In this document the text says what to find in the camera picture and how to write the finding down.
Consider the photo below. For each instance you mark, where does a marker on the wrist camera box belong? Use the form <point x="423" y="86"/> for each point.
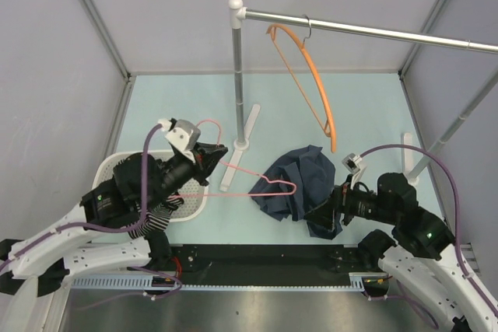
<point x="356" y="167"/>
<point x="182" y="136"/>

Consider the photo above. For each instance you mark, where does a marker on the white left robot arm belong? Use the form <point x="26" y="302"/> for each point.
<point x="107" y="229"/>

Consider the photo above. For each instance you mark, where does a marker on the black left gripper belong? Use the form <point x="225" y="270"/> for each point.
<point x="208" y="156"/>

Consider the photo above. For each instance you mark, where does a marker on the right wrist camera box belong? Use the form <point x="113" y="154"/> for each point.
<point x="356" y="167"/>

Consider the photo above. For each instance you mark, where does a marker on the white slotted cable duct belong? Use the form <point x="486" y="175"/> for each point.
<point x="352" y="282"/>

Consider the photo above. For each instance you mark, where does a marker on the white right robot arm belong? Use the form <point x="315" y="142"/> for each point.
<point x="420" y="254"/>

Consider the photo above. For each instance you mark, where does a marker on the black white striped tank top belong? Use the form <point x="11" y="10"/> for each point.
<point x="157" y="218"/>

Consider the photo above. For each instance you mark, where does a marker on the silver clothes rack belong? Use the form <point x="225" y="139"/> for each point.
<point x="239" y="13"/>

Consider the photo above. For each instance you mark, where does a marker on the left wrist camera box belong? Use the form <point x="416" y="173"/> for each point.
<point x="182" y="136"/>

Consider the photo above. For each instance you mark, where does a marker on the navy blue t-shirt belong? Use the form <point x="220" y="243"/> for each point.
<point x="296" y="183"/>

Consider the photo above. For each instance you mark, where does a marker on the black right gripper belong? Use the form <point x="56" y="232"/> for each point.
<point x="323" y="215"/>

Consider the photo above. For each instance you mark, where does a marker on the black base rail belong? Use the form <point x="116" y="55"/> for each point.
<point x="266" y="264"/>

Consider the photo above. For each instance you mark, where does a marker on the orange plastic hanger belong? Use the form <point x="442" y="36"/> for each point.
<point x="326" y="124"/>

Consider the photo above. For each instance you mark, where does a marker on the white perforated plastic basket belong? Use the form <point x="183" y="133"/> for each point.
<point x="192" y="192"/>

